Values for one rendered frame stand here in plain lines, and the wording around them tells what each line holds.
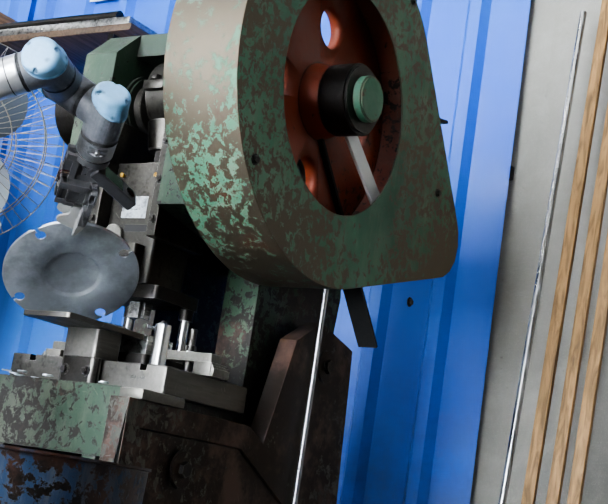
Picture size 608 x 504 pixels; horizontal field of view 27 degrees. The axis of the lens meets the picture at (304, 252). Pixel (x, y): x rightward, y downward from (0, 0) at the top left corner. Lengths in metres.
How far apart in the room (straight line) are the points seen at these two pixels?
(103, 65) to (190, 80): 0.59
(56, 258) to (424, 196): 0.91
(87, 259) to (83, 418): 0.34
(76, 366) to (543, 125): 1.71
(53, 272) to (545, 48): 1.81
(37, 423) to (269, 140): 0.78
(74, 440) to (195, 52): 0.83
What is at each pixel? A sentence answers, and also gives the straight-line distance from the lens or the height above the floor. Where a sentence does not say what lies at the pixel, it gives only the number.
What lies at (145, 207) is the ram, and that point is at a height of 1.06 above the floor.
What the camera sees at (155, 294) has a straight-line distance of 2.79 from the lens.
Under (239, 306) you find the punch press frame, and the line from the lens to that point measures 2.95.
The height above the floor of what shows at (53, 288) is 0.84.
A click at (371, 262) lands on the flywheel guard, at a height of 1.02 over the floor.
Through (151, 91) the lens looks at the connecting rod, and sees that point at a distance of 2.95.
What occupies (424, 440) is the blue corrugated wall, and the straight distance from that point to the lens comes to 3.68.
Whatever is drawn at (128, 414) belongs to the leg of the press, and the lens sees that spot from 2.48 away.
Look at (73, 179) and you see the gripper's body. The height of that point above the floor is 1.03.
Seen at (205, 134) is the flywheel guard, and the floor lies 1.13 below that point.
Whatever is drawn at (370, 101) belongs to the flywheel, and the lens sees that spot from 2.70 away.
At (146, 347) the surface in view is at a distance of 2.80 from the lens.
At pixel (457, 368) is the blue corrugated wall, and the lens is 3.70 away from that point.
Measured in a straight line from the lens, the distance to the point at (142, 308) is 2.88.
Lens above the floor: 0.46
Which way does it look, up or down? 11 degrees up
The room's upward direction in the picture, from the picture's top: 9 degrees clockwise
